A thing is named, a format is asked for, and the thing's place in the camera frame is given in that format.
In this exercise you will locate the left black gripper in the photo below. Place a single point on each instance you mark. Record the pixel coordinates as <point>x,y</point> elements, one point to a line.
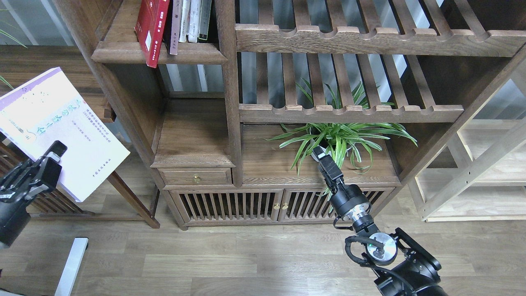
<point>21,185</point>

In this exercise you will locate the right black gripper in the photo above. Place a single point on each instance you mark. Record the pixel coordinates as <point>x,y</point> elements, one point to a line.
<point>348,201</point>

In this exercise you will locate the white book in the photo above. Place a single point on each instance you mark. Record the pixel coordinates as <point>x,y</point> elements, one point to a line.
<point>194,21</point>
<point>48,108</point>
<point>184,17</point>

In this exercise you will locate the red book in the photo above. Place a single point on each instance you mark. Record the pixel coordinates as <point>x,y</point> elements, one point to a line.
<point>149,28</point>

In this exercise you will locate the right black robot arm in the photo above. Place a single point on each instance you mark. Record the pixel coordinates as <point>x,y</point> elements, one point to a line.
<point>401,265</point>

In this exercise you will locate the light wooden shelf unit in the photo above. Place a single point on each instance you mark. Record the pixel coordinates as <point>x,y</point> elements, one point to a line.
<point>480,174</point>

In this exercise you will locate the green spider plant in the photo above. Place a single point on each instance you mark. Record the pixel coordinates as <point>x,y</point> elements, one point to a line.
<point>340,140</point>

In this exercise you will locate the dark slatted wooden rack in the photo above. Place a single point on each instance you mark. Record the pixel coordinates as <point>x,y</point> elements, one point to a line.
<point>47,205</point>

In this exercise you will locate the dark wooden bookshelf unit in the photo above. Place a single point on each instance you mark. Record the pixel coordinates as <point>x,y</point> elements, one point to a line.
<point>425,64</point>

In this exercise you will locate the white bar on floor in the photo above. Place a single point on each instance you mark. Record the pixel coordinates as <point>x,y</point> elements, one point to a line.
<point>72,267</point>

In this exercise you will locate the green leaves at left edge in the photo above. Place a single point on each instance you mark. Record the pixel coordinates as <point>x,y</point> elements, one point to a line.
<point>14,67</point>

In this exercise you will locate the dark green upright book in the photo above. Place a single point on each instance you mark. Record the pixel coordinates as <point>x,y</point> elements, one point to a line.
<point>206,10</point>

